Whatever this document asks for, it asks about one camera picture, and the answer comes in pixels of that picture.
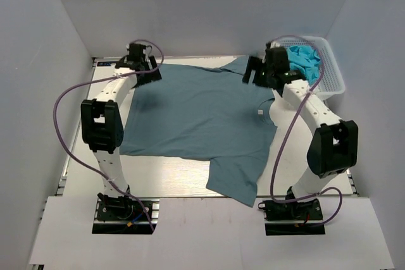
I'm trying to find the grey-blue t shirt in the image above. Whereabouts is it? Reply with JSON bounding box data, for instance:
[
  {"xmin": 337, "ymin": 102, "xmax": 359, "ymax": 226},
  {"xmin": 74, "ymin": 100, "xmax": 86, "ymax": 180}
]
[{"xmin": 120, "ymin": 56, "xmax": 277, "ymax": 207}]

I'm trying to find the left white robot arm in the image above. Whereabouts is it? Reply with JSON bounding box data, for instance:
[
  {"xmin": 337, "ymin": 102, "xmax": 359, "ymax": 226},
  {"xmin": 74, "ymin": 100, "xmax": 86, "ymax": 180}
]
[{"xmin": 80, "ymin": 39, "xmax": 162, "ymax": 219}]

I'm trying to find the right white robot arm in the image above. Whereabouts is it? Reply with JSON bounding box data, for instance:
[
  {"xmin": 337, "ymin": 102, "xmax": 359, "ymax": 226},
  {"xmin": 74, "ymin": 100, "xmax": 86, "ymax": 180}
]
[{"xmin": 242, "ymin": 47, "xmax": 359, "ymax": 219}]

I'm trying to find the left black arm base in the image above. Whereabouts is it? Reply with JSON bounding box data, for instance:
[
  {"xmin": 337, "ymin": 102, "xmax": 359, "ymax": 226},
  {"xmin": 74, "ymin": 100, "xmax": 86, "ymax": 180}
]
[{"xmin": 92, "ymin": 193, "xmax": 159, "ymax": 235}]

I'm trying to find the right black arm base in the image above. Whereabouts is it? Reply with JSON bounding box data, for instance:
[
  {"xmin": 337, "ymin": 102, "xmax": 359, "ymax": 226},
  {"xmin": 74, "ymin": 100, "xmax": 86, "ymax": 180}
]
[{"xmin": 258, "ymin": 199, "xmax": 325, "ymax": 236}]

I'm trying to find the bright blue t shirt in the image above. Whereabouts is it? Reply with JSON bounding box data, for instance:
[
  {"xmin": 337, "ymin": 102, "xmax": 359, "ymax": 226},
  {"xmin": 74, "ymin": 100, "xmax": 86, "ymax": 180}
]
[{"xmin": 286, "ymin": 46, "xmax": 321, "ymax": 86}]

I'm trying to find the white plastic basket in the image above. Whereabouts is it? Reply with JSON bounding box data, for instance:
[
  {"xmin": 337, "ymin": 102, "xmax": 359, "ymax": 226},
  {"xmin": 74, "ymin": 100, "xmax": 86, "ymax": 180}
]
[{"xmin": 271, "ymin": 35, "xmax": 346, "ymax": 101}]

